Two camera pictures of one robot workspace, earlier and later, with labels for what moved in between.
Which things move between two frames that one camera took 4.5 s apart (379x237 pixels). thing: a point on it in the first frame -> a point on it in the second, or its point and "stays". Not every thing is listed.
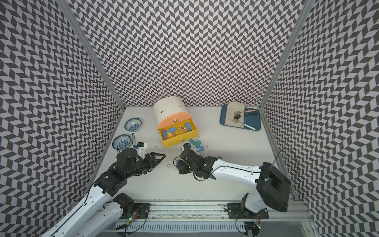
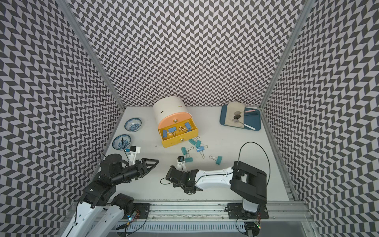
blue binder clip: (188, 126) stays
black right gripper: (181, 168) -> (175, 185)
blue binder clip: (172, 130) stays
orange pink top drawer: (173, 119) stays
